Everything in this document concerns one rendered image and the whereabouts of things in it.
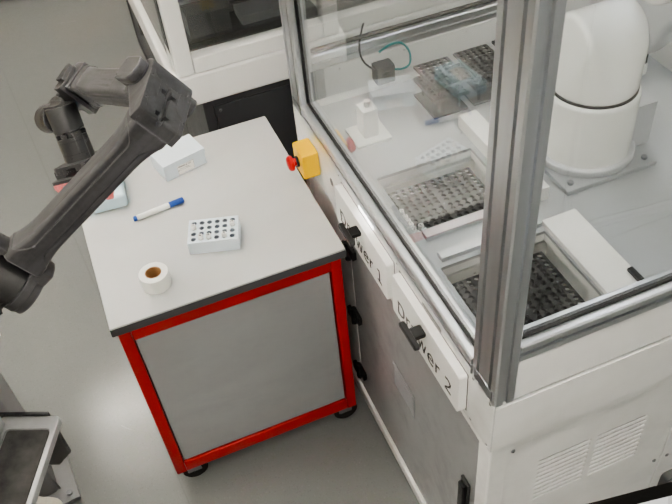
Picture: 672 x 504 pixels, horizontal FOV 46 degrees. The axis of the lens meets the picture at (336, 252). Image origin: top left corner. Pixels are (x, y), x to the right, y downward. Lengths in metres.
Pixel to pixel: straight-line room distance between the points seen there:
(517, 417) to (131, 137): 0.82
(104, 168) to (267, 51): 1.26
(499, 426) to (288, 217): 0.84
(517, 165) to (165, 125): 0.49
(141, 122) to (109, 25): 3.57
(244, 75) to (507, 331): 1.38
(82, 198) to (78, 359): 1.71
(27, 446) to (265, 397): 1.00
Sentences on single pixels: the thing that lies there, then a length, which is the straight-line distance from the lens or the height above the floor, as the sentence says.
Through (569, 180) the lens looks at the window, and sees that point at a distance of 1.13.
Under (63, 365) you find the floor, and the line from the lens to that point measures 2.90.
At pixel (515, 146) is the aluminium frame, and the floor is 1.50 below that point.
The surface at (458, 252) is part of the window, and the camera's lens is 1.35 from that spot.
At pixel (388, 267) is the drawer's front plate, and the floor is 0.92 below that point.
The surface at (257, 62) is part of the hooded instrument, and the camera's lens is 2.40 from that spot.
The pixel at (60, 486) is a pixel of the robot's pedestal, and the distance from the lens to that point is 2.61.
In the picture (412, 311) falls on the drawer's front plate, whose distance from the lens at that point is 1.59.
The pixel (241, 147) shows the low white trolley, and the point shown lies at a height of 0.76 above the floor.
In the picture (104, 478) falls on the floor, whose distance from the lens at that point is 2.59.
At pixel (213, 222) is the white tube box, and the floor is 0.80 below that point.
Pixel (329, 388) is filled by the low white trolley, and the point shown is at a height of 0.21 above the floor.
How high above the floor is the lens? 2.12
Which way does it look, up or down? 45 degrees down
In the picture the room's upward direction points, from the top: 6 degrees counter-clockwise
